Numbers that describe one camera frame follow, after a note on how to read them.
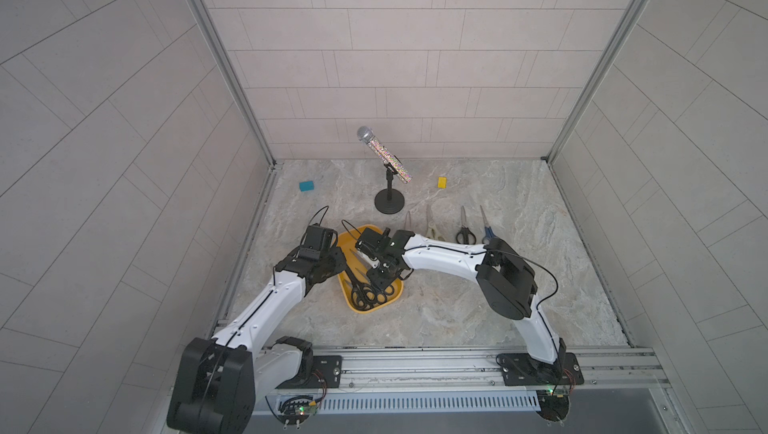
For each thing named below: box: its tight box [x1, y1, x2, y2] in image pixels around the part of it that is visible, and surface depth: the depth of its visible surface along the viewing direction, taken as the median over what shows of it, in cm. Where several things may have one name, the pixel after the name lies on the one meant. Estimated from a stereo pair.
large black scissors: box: [346, 248, 395, 311], surface depth 84 cm
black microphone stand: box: [374, 162, 405, 215], surface depth 104 cm
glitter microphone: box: [357, 126, 413, 184], surface depth 88 cm
